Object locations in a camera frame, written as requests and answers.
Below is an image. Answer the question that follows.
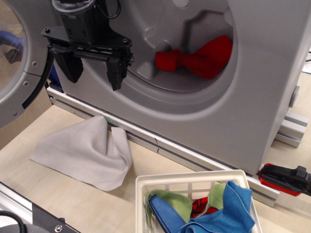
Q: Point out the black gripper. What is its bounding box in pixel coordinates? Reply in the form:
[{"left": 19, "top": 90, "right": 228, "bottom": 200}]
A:
[{"left": 42, "top": 0, "right": 134, "bottom": 91}]

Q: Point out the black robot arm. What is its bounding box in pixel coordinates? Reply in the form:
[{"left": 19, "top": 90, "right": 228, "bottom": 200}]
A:
[{"left": 42, "top": 0, "right": 134, "bottom": 90}]

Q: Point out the round washing machine door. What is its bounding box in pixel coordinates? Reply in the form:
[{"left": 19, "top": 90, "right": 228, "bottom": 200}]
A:
[{"left": 0, "top": 0, "right": 58, "bottom": 127}]

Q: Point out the grey toy washing machine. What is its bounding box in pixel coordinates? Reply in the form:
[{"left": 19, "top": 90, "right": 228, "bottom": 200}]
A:
[{"left": 58, "top": 0, "right": 311, "bottom": 174}]

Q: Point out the white plastic laundry basket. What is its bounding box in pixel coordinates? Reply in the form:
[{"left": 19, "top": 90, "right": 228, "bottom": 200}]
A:
[{"left": 136, "top": 170, "right": 262, "bottom": 233}]

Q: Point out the grey cloth on table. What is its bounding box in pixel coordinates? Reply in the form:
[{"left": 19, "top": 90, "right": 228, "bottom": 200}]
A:
[{"left": 30, "top": 116, "right": 132, "bottom": 191}]

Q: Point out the blue object behind door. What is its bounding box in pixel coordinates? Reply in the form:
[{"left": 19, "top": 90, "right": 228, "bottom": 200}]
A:
[{"left": 0, "top": 30, "right": 24, "bottom": 64}]

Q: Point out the red cloth in drum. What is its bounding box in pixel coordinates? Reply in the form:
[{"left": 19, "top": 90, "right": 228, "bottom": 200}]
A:
[{"left": 155, "top": 35, "right": 233, "bottom": 80}]

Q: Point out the green and blue cloth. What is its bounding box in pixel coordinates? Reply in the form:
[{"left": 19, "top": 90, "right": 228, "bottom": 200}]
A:
[{"left": 145, "top": 183, "right": 225, "bottom": 233}]

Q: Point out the red patterned cloth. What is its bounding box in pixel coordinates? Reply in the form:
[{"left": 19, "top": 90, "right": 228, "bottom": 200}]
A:
[{"left": 191, "top": 197, "right": 218, "bottom": 218}]

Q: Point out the red and black clamp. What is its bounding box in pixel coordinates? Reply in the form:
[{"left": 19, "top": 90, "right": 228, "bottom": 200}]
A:
[{"left": 259, "top": 164, "right": 311, "bottom": 197}]

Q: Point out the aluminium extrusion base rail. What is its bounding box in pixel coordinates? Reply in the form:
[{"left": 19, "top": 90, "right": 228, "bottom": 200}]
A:
[{"left": 48, "top": 83, "right": 279, "bottom": 206}]

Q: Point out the aluminium frame rail front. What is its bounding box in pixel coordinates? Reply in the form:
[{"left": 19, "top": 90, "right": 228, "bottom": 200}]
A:
[{"left": 0, "top": 183, "right": 33, "bottom": 224}]

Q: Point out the black bracket with cable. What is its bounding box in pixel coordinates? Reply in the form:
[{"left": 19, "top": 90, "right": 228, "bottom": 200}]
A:
[{"left": 0, "top": 204, "right": 79, "bottom": 233}]

